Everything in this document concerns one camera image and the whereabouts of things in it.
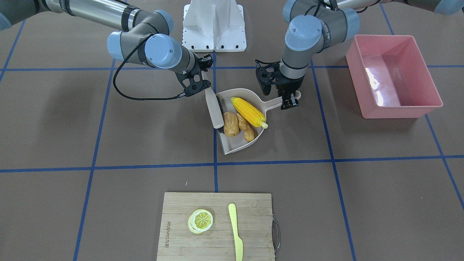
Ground beige hand brush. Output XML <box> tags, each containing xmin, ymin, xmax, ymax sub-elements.
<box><xmin>204</xmin><ymin>88</ymin><xmax>225</xmax><ymax>129</ymax></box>

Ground bamboo cutting board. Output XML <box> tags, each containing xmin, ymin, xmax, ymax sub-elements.
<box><xmin>156</xmin><ymin>192</ymin><xmax>277</xmax><ymax>261</ymax></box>

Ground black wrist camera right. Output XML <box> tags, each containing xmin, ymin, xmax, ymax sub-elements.
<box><xmin>175</xmin><ymin>71</ymin><xmax>211</xmax><ymax>98</ymax></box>

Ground white camera stand column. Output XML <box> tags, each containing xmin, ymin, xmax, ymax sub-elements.
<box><xmin>181</xmin><ymin>0</ymin><xmax>247</xmax><ymax>53</ymax></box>

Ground toy ginger root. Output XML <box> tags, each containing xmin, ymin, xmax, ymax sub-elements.
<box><xmin>236</xmin><ymin>113</ymin><xmax>255</xmax><ymax>142</ymax></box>

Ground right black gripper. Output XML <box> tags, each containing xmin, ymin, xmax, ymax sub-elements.
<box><xmin>187</xmin><ymin>54</ymin><xmax>214</xmax><ymax>82</ymax></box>

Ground yellow toy corn cob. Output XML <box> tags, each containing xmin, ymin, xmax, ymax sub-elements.
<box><xmin>231</xmin><ymin>96</ymin><xmax>268</xmax><ymax>129</ymax></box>

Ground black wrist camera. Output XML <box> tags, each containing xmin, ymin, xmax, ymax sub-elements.
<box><xmin>175</xmin><ymin>71</ymin><xmax>211</xmax><ymax>98</ymax></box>
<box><xmin>254</xmin><ymin>59</ymin><xmax>280</xmax><ymax>96</ymax></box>

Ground yellow plastic knife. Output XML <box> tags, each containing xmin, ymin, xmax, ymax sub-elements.
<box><xmin>228</xmin><ymin>203</ymin><xmax>244</xmax><ymax>261</ymax></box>

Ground pink plastic bin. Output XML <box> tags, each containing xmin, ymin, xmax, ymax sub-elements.
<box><xmin>346</xmin><ymin>34</ymin><xmax>443</xmax><ymax>119</ymax></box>

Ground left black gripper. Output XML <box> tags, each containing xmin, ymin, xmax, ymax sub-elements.
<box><xmin>277</xmin><ymin>74</ymin><xmax>303</xmax><ymax>110</ymax></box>

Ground yellow lemon slices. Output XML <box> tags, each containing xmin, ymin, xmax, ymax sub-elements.
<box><xmin>187</xmin><ymin>209</ymin><xmax>214</xmax><ymax>234</ymax></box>

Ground brown toy potato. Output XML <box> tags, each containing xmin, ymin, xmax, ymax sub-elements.
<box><xmin>223</xmin><ymin>112</ymin><xmax>240</xmax><ymax>137</ymax></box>

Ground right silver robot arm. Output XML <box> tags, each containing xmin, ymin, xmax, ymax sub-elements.
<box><xmin>1</xmin><ymin>0</ymin><xmax>213</xmax><ymax>82</ymax></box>

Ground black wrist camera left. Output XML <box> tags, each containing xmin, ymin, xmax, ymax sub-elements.
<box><xmin>254</xmin><ymin>59</ymin><xmax>280</xmax><ymax>96</ymax></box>

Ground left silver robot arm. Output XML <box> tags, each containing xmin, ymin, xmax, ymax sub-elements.
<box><xmin>275</xmin><ymin>0</ymin><xmax>443</xmax><ymax>119</ymax></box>

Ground beige plastic dustpan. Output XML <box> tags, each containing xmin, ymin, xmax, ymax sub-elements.
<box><xmin>212</xmin><ymin>88</ymin><xmax>283</xmax><ymax>155</ymax></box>

